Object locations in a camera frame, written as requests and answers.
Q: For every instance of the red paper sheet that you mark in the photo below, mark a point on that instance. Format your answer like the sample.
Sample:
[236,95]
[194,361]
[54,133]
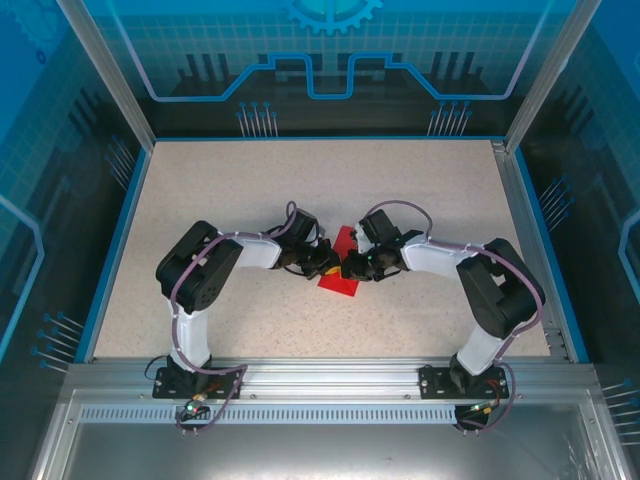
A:
[340,289]

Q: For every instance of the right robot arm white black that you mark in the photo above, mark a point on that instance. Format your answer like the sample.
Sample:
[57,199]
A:
[480,345]

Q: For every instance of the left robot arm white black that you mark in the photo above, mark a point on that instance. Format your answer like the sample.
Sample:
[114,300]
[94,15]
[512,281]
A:
[192,340]

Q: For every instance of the blue table edge strip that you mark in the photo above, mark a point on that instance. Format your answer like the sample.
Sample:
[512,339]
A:
[539,225]
[119,250]

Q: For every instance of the yellow power connector with LED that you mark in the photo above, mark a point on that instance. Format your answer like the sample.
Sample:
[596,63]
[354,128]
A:
[482,409]
[192,407]

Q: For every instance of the grey metal tray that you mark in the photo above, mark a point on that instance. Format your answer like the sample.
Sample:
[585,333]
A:
[320,455]

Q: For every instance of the blue grid print side panel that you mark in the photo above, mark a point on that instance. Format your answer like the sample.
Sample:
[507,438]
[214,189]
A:
[600,150]
[50,150]

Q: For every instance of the blue gear print panel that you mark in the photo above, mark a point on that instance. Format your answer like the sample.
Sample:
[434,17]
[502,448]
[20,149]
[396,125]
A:
[200,30]

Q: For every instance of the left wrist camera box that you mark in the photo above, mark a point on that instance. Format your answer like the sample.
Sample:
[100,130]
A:
[302,225]

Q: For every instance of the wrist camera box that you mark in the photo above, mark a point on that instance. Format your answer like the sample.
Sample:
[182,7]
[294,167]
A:
[302,225]
[382,227]

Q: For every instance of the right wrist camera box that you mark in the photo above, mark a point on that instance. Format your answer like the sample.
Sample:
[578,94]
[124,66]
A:
[382,227]

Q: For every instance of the long aluminium base rail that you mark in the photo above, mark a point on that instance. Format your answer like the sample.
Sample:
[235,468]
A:
[325,380]

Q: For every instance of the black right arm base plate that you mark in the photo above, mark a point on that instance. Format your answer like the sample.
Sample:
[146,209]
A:
[435,382]

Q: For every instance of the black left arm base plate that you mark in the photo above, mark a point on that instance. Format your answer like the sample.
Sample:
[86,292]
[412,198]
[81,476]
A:
[225,387]

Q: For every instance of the aluminium table side rail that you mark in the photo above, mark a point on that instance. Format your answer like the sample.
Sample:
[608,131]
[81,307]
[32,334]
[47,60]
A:
[516,200]

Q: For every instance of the aluminium frame post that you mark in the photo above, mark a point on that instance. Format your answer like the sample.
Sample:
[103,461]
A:
[115,85]
[547,75]

